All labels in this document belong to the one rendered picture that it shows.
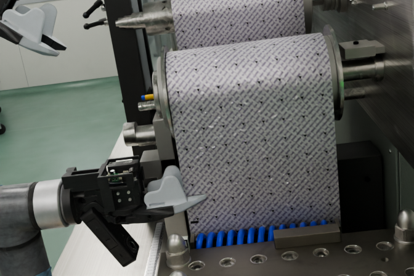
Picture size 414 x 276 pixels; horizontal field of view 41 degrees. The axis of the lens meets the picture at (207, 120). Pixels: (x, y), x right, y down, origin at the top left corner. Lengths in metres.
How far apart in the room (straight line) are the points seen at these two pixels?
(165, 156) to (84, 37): 5.74
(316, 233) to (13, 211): 0.45
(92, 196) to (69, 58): 5.87
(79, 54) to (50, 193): 5.83
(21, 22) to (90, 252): 0.53
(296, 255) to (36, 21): 0.50
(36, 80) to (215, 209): 6.10
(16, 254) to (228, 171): 0.35
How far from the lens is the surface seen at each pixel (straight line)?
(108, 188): 0.83
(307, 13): 1.03
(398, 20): 0.78
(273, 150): 0.83
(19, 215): 0.88
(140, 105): 0.85
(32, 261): 0.93
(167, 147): 0.91
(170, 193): 0.83
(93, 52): 6.62
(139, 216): 0.83
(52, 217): 0.87
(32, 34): 0.84
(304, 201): 0.87
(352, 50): 0.84
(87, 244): 1.21
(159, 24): 1.07
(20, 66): 6.91
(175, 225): 0.98
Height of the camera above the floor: 1.47
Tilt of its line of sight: 18 degrees down
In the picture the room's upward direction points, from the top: 8 degrees counter-clockwise
